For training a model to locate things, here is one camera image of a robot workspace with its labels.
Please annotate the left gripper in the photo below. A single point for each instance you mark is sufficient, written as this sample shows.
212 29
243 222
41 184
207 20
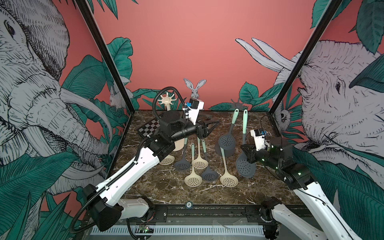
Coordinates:
203 133

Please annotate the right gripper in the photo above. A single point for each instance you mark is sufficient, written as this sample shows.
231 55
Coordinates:
253 153

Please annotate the grey skimmer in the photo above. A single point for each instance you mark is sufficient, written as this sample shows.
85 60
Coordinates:
227 142
208 175
183 164
244 168

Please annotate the beige skimmer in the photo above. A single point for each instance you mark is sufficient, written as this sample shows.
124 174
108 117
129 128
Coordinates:
193 180
199 162
168 160
227 179

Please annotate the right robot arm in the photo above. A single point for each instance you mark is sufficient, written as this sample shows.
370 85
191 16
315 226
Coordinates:
304 184

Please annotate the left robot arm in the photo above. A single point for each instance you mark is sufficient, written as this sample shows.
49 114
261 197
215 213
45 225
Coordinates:
104 207

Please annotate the beige utensil rack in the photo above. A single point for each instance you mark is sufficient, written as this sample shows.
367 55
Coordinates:
169 100

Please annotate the black white checkerboard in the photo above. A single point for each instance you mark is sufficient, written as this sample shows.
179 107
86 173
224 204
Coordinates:
148 128

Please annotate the white vent strip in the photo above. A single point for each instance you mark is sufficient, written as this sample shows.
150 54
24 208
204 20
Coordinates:
159 230

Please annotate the small circuit board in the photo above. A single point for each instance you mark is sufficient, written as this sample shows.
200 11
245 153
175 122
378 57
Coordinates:
145 230

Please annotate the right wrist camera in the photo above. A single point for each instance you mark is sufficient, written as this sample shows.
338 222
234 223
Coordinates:
259 138

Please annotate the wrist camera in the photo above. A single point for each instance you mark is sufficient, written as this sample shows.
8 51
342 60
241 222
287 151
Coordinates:
192 109
259 138

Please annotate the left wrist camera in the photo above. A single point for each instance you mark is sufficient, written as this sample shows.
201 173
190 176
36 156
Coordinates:
192 109

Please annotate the black front rail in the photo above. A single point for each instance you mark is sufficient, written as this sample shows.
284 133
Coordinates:
161 213

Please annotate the left black frame post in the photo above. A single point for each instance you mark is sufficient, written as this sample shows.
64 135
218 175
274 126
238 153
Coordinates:
103 48

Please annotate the black frame post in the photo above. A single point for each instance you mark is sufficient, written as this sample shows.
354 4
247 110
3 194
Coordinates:
103 48
321 26

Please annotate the right black frame post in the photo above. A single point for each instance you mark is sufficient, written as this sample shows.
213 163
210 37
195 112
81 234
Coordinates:
321 26

